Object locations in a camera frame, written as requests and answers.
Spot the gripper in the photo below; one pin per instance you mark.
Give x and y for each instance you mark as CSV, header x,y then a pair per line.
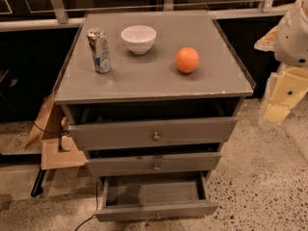
x,y
293,39

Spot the grey bottom drawer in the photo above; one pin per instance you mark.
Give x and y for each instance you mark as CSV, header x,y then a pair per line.
x,y
155,196

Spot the grey drawer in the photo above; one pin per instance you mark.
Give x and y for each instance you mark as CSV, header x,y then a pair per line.
x,y
118,135
136,165
155,196

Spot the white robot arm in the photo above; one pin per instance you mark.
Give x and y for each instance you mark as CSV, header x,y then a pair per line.
x,y
288,40

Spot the grey middle drawer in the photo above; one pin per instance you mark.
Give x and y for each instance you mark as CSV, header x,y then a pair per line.
x,y
136,165

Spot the grey drawer cabinet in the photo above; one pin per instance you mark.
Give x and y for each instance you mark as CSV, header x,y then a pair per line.
x,y
149,86

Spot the grey top drawer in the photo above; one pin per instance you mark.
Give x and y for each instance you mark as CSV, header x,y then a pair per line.
x,y
118,135

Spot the orange fruit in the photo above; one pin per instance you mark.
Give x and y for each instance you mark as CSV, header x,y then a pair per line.
x,y
187,60

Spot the white ceramic bowl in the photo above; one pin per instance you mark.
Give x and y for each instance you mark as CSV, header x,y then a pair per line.
x,y
139,39

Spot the crushed blue silver can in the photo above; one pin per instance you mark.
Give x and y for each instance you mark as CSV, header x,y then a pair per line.
x,y
100,50

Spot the brown cardboard pieces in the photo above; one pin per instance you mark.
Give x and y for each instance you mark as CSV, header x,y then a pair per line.
x,y
58,150

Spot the metal window railing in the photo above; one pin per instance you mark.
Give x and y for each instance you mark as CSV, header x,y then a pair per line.
x,y
23,15

